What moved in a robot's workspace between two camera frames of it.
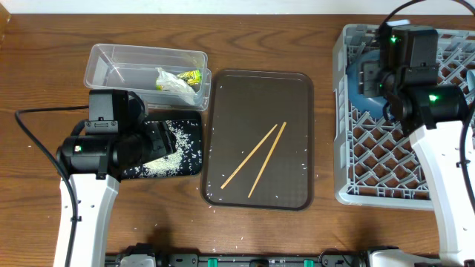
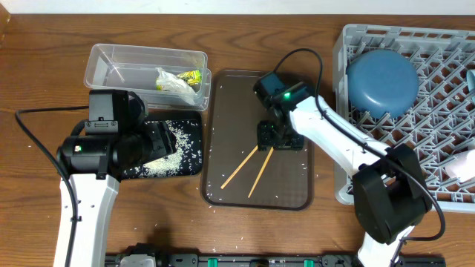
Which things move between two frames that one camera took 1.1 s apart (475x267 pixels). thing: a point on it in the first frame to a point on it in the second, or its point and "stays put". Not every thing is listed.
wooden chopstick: (249, 156) stays put
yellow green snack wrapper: (192, 77) stays put
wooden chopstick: (283, 127) stays put
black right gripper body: (370, 78) to (285, 137)
